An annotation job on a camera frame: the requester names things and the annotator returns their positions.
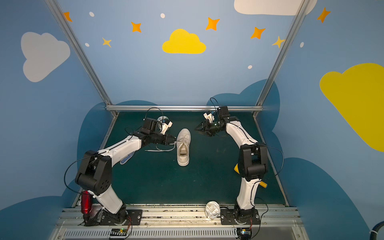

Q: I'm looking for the red bottle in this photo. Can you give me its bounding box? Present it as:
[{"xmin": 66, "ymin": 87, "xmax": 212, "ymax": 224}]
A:
[{"xmin": 81, "ymin": 191, "xmax": 93, "ymax": 216}]

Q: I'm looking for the right small circuit board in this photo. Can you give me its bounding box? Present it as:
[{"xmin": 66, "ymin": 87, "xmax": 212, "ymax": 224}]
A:
[{"xmin": 236, "ymin": 228, "xmax": 252, "ymax": 240}]

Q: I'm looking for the aluminium frame left post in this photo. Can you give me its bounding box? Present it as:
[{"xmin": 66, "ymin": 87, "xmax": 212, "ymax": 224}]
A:
[{"xmin": 45, "ymin": 0, "xmax": 113, "ymax": 107}]

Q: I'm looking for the white sneaker shoe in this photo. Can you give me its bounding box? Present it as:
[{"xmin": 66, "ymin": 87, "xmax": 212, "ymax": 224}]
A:
[{"xmin": 176, "ymin": 129, "xmax": 191, "ymax": 167}]

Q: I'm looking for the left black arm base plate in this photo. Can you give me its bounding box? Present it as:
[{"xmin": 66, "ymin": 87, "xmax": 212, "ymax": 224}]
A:
[{"xmin": 99, "ymin": 209, "xmax": 143, "ymax": 226}]

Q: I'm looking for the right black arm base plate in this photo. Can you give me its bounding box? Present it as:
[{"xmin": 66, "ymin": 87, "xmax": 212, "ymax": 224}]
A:
[{"xmin": 220, "ymin": 208, "xmax": 261, "ymax": 225}]

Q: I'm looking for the small circuit board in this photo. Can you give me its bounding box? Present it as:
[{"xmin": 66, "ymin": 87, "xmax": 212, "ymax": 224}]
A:
[
  {"xmin": 236, "ymin": 228, "xmax": 252, "ymax": 240},
  {"xmin": 109, "ymin": 229, "xmax": 128, "ymax": 240}
]

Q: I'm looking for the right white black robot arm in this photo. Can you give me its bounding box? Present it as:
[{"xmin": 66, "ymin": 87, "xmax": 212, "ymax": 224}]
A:
[{"xmin": 196, "ymin": 106, "xmax": 269, "ymax": 225}]

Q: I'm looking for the aluminium frame back bar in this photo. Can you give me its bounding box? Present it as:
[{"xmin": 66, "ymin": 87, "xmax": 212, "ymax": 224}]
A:
[{"xmin": 106, "ymin": 105, "xmax": 263, "ymax": 112}]

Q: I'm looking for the aluminium front rail base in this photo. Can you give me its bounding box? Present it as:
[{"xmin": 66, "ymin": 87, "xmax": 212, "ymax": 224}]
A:
[{"xmin": 50, "ymin": 204, "xmax": 309, "ymax": 240}]

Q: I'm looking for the round sunflower label canister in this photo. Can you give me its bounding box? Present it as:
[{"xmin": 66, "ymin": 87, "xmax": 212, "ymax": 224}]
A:
[{"xmin": 158, "ymin": 116, "xmax": 169, "ymax": 124}]

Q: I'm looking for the left small circuit board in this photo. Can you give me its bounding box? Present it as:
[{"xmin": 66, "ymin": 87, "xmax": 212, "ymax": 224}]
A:
[{"xmin": 109, "ymin": 229, "xmax": 128, "ymax": 240}]

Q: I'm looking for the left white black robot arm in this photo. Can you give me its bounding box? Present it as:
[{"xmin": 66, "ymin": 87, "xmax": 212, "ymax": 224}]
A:
[{"xmin": 75, "ymin": 132, "xmax": 177, "ymax": 227}]

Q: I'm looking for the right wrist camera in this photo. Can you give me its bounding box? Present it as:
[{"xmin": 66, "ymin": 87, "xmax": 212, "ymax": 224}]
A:
[{"xmin": 203, "ymin": 111, "xmax": 215, "ymax": 123}]

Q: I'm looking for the aluminium frame post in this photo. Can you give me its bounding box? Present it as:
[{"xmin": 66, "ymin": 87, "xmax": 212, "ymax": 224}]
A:
[
  {"xmin": 253, "ymin": 0, "xmax": 312, "ymax": 120},
  {"xmin": 45, "ymin": 0, "xmax": 113, "ymax": 107}
]

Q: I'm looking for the blue dotted work glove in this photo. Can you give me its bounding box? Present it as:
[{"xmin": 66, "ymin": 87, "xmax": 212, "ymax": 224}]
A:
[{"xmin": 120, "ymin": 152, "xmax": 135, "ymax": 165}]

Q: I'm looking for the aluminium frame right post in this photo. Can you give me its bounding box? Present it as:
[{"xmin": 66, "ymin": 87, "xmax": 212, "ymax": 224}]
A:
[{"xmin": 253, "ymin": 0, "xmax": 312, "ymax": 120}]

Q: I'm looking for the yellow plastic scoop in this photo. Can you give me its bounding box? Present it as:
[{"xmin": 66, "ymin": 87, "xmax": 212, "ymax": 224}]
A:
[{"xmin": 234, "ymin": 164, "xmax": 268, "ymax": 189}]

